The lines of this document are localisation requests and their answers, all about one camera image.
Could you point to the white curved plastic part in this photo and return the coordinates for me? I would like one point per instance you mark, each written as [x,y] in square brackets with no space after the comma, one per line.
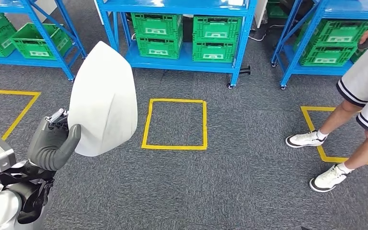
[104,101]

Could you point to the white desk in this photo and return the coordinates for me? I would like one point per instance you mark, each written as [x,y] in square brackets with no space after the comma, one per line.
[261,12]

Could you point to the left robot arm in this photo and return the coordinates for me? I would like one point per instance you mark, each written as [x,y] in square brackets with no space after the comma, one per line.
[3,209]

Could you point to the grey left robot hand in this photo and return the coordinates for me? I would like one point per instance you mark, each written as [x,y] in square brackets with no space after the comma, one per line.
[44,136]

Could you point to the dark handheld device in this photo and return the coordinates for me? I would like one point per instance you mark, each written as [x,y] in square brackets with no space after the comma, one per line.
[364,45]

